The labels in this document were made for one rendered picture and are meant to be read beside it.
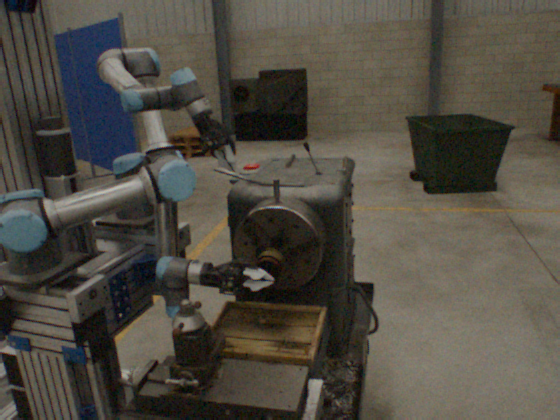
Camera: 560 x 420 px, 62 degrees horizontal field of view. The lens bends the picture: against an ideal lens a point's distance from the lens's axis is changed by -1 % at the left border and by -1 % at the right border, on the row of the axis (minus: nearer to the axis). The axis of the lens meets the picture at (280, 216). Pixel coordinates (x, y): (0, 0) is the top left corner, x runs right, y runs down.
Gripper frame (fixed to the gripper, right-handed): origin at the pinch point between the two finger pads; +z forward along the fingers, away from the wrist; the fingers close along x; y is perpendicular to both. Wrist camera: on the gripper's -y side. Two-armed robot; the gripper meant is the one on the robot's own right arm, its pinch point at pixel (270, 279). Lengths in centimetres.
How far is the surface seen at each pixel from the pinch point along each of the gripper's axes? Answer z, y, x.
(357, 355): 27, -45, -50
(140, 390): -23.0, 38.4, -17.2
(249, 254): -13.5, -22.8, -2.0
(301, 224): 4.7, -22.3, 11.3
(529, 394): 115, -104, -94
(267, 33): -273, -1001, 154
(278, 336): 3.2, -0.3, -19.2
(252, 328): -6.3, -3.5, -19.8
